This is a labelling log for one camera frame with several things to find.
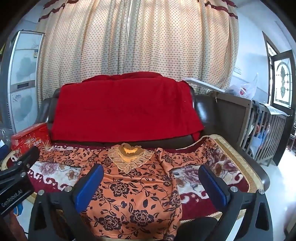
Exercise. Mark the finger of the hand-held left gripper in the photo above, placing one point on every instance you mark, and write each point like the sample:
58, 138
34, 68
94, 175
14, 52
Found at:
25, 158

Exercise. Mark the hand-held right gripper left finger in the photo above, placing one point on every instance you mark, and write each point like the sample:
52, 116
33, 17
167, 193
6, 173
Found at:
89, 185

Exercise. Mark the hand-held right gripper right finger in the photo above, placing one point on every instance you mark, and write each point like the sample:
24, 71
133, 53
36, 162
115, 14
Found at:
214, 185

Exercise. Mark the orange floral shirt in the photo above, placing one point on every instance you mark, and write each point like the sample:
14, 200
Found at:
129, 185

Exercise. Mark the red gift box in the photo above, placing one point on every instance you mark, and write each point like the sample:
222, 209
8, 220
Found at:
30, 136

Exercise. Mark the red white floral plush blanket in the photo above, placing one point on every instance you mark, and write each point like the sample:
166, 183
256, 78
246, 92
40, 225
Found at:
53, 171

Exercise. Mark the blue cloth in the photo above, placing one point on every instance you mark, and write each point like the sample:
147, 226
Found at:
260, 136

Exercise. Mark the dark brown leather sofa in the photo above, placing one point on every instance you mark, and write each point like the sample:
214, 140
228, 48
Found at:
205, 109

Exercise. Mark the white standing air conditioner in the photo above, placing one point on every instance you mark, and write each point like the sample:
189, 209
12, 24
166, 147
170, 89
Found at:
23, 81

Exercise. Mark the brown wooden crib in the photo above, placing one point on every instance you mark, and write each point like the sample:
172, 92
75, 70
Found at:
233, 109

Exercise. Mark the white plastic bag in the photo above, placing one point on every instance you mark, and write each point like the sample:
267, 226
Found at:
245, 89

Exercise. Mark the white board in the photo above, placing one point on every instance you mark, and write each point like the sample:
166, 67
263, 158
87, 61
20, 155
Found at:
201, 82

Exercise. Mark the wooden door stained glass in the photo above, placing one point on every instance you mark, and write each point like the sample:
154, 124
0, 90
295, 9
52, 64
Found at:
281, 78

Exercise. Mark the beige dotted curtain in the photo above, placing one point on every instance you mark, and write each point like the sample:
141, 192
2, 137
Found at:
138, 41

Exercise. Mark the white wall socket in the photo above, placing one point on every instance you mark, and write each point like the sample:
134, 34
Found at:
237, 70

